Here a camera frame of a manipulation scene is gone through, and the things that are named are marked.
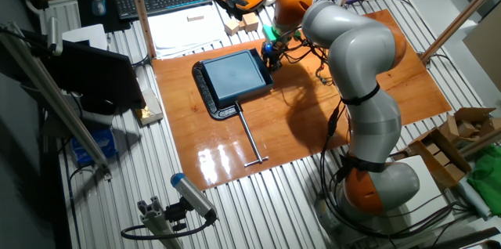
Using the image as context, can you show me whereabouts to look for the large wooden cube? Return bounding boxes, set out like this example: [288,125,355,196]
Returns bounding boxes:
[241,12,260,33]

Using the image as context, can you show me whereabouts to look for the flat white box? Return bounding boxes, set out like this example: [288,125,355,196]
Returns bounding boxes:
[61,23,109,52]

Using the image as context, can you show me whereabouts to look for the white paper stack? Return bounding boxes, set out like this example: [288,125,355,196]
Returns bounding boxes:
[147,4,230,59]

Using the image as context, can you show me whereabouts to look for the short aluminium profile piece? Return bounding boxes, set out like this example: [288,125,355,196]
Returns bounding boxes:
[136,196,185,249]

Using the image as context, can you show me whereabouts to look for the black laptop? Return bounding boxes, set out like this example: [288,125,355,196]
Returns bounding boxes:
[21,29,146,115]

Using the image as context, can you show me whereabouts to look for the black keyboard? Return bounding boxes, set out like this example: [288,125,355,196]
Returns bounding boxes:
[114,0,214,21]

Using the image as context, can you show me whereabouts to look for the brown cardboard panel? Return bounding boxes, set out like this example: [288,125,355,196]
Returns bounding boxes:
[463,9,501,93]

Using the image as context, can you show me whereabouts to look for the grey computer mouse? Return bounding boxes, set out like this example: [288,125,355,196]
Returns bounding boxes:
[91,0,107,17]

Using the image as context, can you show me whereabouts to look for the white gold small box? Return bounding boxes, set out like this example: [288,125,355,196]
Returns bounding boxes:
[135,86,164,127]

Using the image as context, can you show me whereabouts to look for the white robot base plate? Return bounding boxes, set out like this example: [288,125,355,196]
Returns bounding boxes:
[391,154,455,234]

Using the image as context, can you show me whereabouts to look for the green cloth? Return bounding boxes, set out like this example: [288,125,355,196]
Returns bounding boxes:
[467,145,501,217]

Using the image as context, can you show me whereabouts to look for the open cardboard box with blocks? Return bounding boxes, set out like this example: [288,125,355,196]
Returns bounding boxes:
[406,126,473,189]

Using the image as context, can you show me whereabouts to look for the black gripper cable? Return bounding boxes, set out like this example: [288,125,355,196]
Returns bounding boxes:
[279,37,330,66]

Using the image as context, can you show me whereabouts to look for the glossy wooden board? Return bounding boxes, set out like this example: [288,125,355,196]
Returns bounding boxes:
[151,9,453,192]

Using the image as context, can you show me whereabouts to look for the black C-clamp frame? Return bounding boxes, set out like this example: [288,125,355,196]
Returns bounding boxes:
[191,60,242,121]

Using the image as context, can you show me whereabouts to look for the black strap on arm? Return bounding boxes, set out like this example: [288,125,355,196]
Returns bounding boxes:
[336,153,387,183]
[340,83,381,107]

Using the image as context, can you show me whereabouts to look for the green printed wrist mount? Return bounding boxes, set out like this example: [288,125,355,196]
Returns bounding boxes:
[261,24,302,43]

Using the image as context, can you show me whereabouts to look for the diagonal aluminium frame bar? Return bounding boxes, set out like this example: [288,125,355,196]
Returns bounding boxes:
[0,21,113,179]

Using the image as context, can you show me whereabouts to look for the blue tissue pack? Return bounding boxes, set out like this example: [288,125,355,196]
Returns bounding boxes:
[70,127,117,168]

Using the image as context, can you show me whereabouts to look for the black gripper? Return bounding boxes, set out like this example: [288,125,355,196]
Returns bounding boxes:
[262,41,283,72]

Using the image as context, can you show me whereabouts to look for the teal metal drawer cabinet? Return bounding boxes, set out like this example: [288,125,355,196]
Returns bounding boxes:
[200,49,271,110]

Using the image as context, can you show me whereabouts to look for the white rolled sheet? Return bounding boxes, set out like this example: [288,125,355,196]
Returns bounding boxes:
[456,176,492,218]

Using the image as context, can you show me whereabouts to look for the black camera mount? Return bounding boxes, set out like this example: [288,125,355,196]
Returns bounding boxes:
[164,197,189,233]

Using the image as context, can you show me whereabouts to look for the black camera cable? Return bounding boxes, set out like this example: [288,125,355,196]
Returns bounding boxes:
[120,209,218,241]

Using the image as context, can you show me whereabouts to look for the silver depth camera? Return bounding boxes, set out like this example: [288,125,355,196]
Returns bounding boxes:
[45,16,63,56]
[170,172,218,221]

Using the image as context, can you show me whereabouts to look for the brown cardboard box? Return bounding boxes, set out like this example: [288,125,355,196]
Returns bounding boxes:
[438,106,501,144]

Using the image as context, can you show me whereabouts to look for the black mouse pad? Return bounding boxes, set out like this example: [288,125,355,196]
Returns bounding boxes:
[76,0,132,34]

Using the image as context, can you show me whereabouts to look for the dangling wire bundle with LEDs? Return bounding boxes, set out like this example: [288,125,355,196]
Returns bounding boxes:
[308,41,334,86]

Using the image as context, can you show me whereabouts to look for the steel clamp screw with T-bar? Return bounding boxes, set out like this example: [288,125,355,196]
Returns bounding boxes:
[233,101,270,168]

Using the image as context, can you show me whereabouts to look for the medium wooden cube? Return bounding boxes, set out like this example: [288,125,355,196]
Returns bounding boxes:
[224,19,240,37]

